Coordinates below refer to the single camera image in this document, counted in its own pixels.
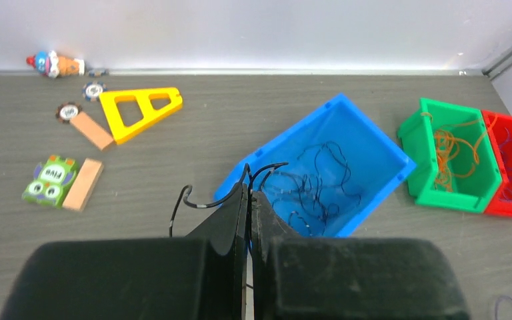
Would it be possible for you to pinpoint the green plastic bin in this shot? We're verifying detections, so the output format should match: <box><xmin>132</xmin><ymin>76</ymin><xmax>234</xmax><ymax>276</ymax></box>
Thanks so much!
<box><xmin>397</xmin><ymin>98</ymin><xmax>502</xmax><ymax>214</ymax></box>

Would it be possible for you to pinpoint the orange cable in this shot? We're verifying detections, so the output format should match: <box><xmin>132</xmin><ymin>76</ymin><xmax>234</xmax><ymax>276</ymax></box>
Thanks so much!
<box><xmin>420</xmin><ymin>112</ymin><xmax>498</xmax><ymax>193</ymax></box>

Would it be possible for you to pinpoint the small poker chip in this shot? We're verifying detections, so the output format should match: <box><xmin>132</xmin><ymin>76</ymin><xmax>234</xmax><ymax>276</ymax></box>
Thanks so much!
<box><xmin>82</xmin><ymin>81</ymin><xmax>107</xmax><ymax>102</ymax></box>

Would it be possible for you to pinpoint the tan strip with ring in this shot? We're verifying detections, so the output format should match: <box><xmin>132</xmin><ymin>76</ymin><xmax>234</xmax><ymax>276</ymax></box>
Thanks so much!
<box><xmin>55</xmin><ymin>102</ymin><xmax>115</xmax><ymax>151</ymax></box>

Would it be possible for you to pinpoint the wooden block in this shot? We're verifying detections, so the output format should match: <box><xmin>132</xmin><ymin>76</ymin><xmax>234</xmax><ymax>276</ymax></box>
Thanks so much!
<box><xmin>63</xmin><ymin>158</ymin><xmax>104</xmax><ymax>212</ymax></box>

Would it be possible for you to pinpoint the green toy block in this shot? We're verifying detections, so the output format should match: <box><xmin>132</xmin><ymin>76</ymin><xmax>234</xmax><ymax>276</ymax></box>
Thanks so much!
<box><xmin>21</xmin><ymin>155</ymin><xmax>79</xmax><ymax>208</ymax></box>

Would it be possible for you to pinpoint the yellow triangle toy far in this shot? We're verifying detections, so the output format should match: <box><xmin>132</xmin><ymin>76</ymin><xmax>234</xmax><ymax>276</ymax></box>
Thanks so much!
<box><xmin>99</xmin><ymin>86</ymin><xmax>185</xmax><ymax>146</ymax></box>

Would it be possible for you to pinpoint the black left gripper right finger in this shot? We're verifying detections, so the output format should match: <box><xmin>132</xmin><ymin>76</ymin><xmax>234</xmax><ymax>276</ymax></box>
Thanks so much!
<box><xmin>251</xmin><ymin>191</ymin><xmax>471</xmax><ymax>319</ymax></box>

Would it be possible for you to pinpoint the blue plastic bin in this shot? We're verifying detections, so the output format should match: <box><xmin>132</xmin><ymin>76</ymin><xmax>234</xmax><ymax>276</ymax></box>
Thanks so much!
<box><xmin>213</xmin><ymin>94</ymin><xmax>416</xmax><ymax>237</ymax></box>

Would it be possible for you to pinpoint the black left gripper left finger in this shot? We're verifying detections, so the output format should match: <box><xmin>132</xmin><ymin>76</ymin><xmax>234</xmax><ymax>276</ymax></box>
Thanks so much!
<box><xmin>0</xmin><ymin>184</ymin><xmax>248</xmax><ymax>319</ymax></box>

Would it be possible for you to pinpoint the small figurine toy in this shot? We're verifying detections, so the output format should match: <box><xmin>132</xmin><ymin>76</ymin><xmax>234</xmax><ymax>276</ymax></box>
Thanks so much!
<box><xmin>26</xmin><ymin>50</ymin><xmax>87</xmax><ymax>79</ymax></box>

